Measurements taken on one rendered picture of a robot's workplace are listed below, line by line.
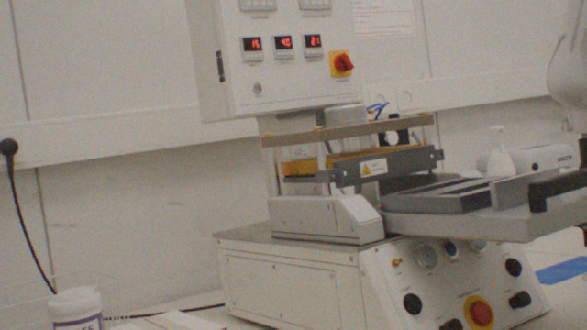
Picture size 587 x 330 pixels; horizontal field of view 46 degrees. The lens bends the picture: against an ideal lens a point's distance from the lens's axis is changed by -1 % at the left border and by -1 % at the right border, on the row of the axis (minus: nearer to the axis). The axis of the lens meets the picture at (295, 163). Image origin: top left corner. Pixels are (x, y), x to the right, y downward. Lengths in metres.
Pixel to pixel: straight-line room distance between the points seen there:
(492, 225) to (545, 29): 1.75
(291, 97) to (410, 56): 0.84
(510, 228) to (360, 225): 0.24
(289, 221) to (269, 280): 0.14
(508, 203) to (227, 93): 0.58
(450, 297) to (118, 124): 0.86
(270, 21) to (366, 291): 0.58
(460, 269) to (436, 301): 0.08
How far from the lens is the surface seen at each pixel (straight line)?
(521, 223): 0.91
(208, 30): 1.36
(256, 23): 1.36
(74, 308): 1.19
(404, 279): 1.07
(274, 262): 1.25
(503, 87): 2.35
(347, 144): 1.27
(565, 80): 1.14
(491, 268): 1.20
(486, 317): 1.14
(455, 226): 0.98
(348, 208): 1.07
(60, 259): 1.64
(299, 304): 1.21
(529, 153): 2.09
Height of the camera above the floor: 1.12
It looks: 3 degrees down
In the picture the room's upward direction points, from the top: 8 degrees counter-clockwise
